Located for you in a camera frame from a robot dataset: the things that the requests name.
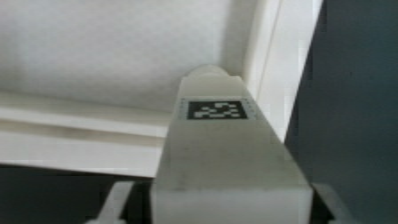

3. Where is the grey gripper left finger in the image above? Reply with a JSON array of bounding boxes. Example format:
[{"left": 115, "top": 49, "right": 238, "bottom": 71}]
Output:
[{"left": 85, "top": 181, "right": 137, "bottom": 224}]

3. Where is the white desk top panel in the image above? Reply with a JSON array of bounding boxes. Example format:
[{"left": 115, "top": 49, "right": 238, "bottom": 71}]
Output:
[{"left": 0, "top": 0, "right": 325, "bottom": 177}]

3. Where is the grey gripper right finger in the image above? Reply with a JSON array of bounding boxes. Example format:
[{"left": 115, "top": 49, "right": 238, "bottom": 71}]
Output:
[{"left": 313, "top": 183, "right": 362, "bottom": 224}]

